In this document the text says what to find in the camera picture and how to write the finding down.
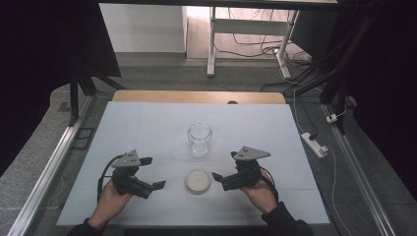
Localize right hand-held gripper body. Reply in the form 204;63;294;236
221;146;272;192

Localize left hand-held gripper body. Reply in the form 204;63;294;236
110;149;154;200

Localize white round jar lid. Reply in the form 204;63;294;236
184;167;212;195

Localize clear glass jar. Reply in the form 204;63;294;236
186;121;213;159

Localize person's right hand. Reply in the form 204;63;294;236
240;169;279;216

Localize person's left hand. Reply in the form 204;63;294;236
88;179;134;231

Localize white foam board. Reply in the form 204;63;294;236
55;100;330;228

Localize wooden table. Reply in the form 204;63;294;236
112;89;287;105

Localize white power strip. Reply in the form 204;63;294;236
300;131;329;159

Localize black metal stand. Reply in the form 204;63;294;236
68;63;127;128
284;14;378;136

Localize black curtain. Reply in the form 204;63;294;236
337;0;417;202
0;0;123;176

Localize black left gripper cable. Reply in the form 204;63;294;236
96;153;128;203

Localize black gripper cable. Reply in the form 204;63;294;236
96;153;128;203
258;166;280;204

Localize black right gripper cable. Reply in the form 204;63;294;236
258;166;280;204

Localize aluminium rail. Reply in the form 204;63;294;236
320;102;397;236
6;93;96;236

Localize white power strip cable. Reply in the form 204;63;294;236
326;145;354;236

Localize black floor cable bundle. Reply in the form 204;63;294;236
214;8;324;93

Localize white desk frame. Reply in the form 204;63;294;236
206;6;300;80

